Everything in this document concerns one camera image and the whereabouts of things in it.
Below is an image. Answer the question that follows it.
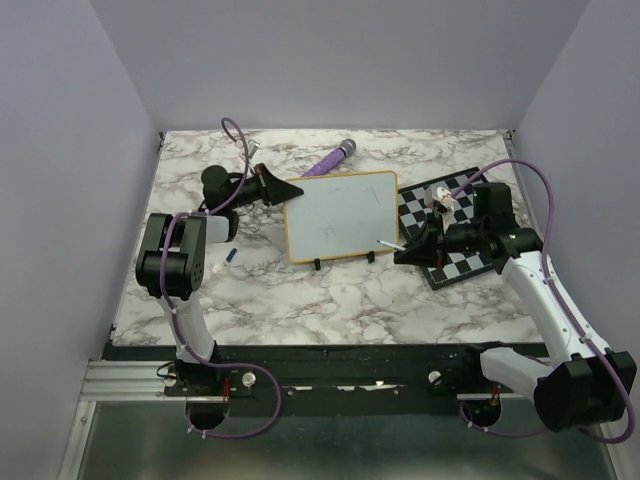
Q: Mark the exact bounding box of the blue marker cap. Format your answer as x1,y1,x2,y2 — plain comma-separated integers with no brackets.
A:
225,248,237,263

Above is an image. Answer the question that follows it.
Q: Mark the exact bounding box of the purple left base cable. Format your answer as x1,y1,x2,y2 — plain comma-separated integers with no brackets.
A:
185,362,284,441

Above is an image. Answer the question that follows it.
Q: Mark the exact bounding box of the yellow framed whiteboard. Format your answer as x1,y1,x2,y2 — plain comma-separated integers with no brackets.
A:
284,170,399,264

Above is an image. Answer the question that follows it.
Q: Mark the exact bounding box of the purple glitter microphone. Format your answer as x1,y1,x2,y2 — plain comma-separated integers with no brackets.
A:
303,139,357,177

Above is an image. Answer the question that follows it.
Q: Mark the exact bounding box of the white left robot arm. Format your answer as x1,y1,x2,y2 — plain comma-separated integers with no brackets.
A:
135,164,304,395

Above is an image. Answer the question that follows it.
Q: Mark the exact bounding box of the black white chessboard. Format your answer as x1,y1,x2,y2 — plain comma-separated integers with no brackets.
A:
397,166,527,291

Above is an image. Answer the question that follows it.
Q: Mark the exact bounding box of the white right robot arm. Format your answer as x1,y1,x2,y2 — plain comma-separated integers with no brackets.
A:
394,182,637,432

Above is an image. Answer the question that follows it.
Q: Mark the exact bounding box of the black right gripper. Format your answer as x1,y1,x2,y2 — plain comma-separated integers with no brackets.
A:
395,209,487,268

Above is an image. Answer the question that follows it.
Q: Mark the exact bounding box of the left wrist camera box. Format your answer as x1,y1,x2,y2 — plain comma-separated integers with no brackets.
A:
247,140,260,159

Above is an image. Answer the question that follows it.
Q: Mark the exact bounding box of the wire whiteboard stand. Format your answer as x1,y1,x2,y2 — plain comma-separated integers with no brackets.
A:
311,250,376,272

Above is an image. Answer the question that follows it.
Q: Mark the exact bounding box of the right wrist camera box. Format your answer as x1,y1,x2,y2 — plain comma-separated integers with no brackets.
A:
425,184,457,230

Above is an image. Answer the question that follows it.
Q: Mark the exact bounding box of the white marker pen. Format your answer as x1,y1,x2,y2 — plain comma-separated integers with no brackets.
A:
377,240,406,252

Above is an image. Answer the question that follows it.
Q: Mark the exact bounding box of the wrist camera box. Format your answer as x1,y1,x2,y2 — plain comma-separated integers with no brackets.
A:
425,184,457,230
247,140,260,159

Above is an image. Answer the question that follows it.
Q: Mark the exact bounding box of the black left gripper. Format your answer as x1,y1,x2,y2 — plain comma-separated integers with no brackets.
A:
225,162,302,210

